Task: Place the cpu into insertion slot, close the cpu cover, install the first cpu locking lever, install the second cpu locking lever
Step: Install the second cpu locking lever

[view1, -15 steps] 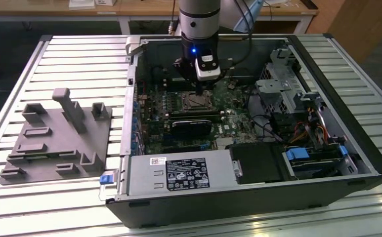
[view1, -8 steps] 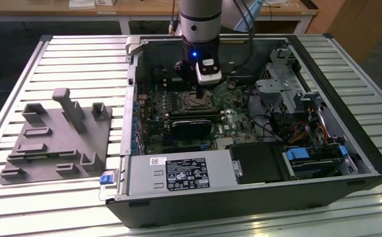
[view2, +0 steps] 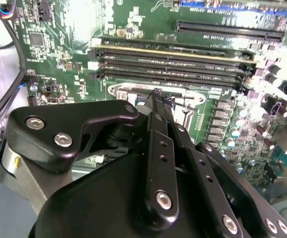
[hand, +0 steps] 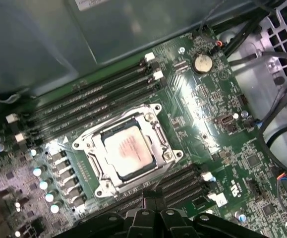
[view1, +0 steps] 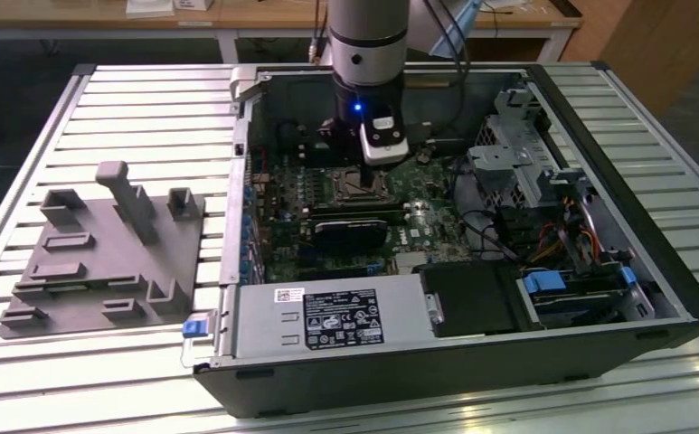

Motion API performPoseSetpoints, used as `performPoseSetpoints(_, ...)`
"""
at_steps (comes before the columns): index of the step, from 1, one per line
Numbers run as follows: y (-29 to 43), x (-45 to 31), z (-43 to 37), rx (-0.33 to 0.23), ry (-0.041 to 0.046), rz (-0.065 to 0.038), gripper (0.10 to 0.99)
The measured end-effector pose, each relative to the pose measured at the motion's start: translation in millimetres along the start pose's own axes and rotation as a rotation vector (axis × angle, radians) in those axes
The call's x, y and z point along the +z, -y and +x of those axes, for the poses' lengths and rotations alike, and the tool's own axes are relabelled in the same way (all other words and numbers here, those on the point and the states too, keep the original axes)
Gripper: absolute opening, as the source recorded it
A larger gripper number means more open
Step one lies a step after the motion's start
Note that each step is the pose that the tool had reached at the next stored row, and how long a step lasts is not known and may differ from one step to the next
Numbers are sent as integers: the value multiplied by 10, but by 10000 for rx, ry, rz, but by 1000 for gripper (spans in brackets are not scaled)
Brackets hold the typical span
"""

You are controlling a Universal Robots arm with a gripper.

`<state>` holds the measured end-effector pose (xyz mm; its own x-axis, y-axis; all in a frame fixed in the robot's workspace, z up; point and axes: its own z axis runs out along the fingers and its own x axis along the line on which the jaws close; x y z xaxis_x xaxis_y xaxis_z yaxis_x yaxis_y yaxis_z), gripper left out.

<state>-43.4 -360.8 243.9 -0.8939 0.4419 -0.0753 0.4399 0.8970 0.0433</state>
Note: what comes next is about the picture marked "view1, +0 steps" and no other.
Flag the blue disk carrier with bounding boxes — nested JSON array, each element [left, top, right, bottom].
[[521, 266, 567, 297]]

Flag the CPU socket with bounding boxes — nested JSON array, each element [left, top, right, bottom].
[[331, 165, 397, 204]]

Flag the silver power supply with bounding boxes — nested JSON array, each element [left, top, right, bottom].
[[227, 274, 439, 361]]

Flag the green motherboard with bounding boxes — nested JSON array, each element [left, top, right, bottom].
[[249, 144, 477, 284]]

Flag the metal drive cage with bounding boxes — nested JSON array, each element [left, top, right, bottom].
[[466, 88, 598, 209]]

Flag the wooden cabinet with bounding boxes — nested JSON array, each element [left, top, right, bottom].
[[563, 0, 699, 117]]

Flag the black plastic drive cover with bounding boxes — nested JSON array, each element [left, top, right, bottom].
[[413, 260, 535, 339]]

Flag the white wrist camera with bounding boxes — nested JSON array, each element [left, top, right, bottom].
[[359, 106, 411, 166]]

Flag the grey case handle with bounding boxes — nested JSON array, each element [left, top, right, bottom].
[[227, 67, 273, 99]]

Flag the black graphics card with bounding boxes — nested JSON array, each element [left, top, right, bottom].
[[311, 216, 390, 248]]

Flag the silver CPU plate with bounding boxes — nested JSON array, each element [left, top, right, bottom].
[[342, 174, 387, 200]]

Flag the grey parts rack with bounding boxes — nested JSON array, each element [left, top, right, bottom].
[[0, 160, 210, 340]]

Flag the orange yellow wire bundle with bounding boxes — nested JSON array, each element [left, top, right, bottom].
[[529, 198, 605, 263]]

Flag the black wire bundle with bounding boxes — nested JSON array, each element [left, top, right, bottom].
[[454, 210, 519, 261]]

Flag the small silver heatsink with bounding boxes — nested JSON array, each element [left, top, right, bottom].
[[395, 251, 426, 272]]

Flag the black RAM slot bank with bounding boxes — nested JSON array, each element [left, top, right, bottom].
[[310, 203, 403, 221], [291, 135, 363, 166]]

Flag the wooden desk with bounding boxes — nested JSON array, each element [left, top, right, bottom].
[[0, 0, 583, 64]]

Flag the black PC case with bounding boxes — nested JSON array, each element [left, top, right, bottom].
[[191, 61, 699, 420]]

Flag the black camera cable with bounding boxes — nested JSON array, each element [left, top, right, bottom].
[[413, 0, 471, 146]]

